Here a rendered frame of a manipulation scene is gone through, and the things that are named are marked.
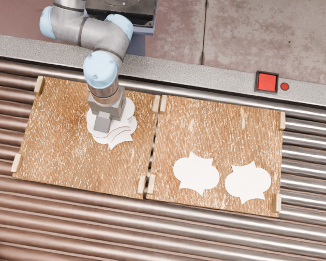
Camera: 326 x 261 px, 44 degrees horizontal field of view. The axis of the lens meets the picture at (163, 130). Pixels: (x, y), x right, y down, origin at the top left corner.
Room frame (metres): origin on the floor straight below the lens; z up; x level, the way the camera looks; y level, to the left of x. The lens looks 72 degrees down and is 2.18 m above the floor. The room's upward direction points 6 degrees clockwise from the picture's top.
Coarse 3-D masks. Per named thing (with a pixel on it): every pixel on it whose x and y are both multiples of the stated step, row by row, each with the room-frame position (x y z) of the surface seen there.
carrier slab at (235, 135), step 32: (160, 128) 0.42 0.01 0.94; (192, 128) 0.43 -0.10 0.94; (224, 128) 0.44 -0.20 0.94; (256, 128) 0.45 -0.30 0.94; (160, 160) 0.31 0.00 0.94; (224, 160) 0.34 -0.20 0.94; (256, 160) 0.35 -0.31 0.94; (160, 192) 0.21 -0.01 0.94; (192, 192) 0.22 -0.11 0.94; (224, 192) 0.23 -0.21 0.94
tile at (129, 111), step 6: (126, 102) 0.45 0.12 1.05; (132, 102) 0.45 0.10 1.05; (126, 108) 0.43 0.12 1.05; (132, 108) 0.43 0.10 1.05; (90, 114) 0.40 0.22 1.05; (126, 114) 0.41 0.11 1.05; (132, 114) 0.42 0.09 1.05; (90, 120) 0.38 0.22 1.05; (114, 120) 0.39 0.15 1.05; (126, 120) 0.39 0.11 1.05; (114, 126) 0.37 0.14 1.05; (120, 126) 0.37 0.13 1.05; (126, 126) 0.38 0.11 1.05
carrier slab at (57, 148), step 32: (64, 96) 0.49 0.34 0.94; (128, 96) 0.52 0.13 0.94; (160, 96) 0.53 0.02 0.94; (32, 128) 0.37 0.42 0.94; (64, 128) 0.38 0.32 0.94; (32, 160) 0.27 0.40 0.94; (64, 160) 0.28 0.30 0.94; (96, 160) 0.29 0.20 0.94; (128, 160) 0.30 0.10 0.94; (128, 192) 0.20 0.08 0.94
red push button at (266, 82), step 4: (260, 76) 0.65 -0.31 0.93; (264, 76) 0.65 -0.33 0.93; (268, 76) 0.65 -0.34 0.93; (272, 76) 0.65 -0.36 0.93; (260, 80) 0.63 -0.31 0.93; (264, 80) 0.63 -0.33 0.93; (268, 80) 0.64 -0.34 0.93; (272, 80) 0.64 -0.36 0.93; (260, 84) 0.62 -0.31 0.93; (264, 84) 0.62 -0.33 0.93; (268, 84) 0.62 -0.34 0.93; (272, 84) 0.62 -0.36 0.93; (260, 88) 0.60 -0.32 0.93; (264, 88) 0.61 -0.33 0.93; (268, 88) 0.61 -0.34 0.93; (272, 88) 0.61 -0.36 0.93
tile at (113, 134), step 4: (128, 120) 0.43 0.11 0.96; (92, 128) 0.39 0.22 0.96; (120, 128) 0.40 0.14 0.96; (124, 128) 0.40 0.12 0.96; (128, 128) 0.40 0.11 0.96; (92, 132) 0.37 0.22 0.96; (96, 132) 0.38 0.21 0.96; (100, 132) 0.38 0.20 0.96; (112, 132) 0.38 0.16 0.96; (116, 132) 0.38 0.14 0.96; (120, 132) 0.38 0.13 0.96; (96, 136) 0.36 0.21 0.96; (100, 136) 0.36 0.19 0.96; (104, 136) 0.36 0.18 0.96; (108, 136) 0.37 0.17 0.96; (112, 136) 0.37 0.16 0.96; (112, 140) 0.36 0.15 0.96
